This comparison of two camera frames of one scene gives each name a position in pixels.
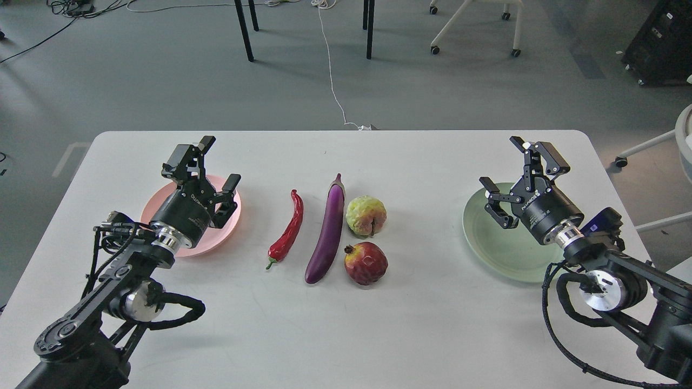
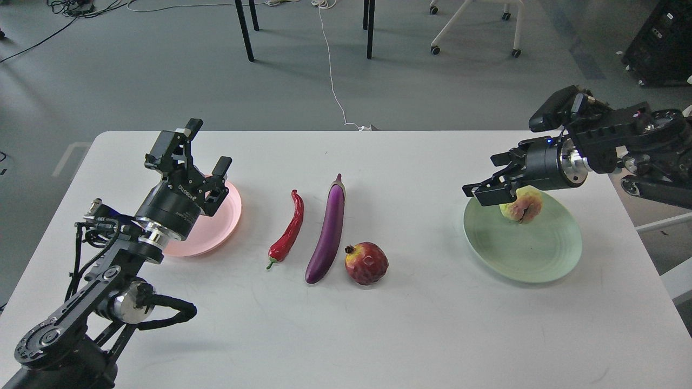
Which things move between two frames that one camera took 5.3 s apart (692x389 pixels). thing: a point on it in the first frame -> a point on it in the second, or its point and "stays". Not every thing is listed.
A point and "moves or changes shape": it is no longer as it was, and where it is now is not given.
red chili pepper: x=276 y=249 stays
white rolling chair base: x=436 y=44 stays
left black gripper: x=186 y=212 -> x=185 y=194
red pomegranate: x=366 y=263 stays
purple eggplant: x=321 y=257 stays
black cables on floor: x=78 y=8 stays
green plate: x=512 y=253 stays
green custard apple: x=365 y=215 moves or changes shape
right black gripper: x=543 y=207 -> x=544 y=163
